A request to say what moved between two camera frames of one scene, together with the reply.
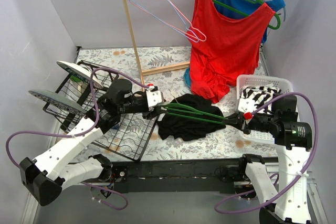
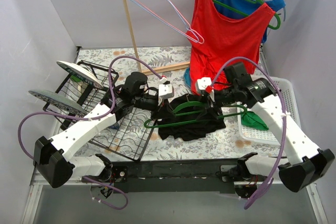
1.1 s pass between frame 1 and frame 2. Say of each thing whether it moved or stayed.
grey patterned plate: stayed
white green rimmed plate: stayed
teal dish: stayed
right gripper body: moved
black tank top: stayed
